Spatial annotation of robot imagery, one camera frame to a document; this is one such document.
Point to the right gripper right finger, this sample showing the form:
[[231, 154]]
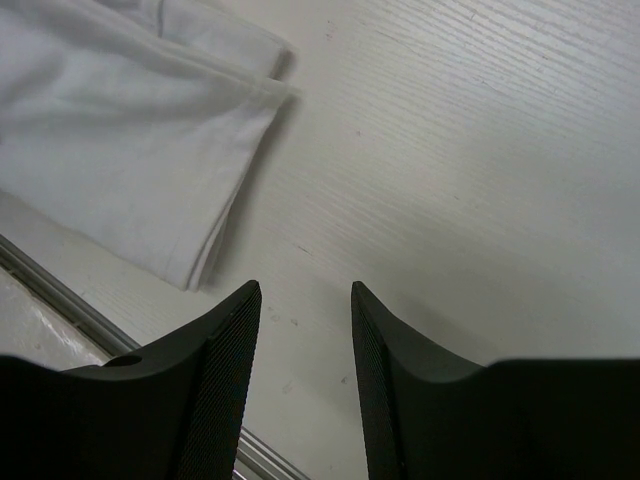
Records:
[[428, 413]]

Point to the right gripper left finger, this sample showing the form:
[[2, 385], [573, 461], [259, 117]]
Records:
[[172, 409]]

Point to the aluminium table frame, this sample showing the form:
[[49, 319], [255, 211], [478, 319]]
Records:
[[255, 459]]

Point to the white skirt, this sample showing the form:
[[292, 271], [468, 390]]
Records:
[[134, 123]]

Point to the white front cover board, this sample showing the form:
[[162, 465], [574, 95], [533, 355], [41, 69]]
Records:
[[31, 330]]

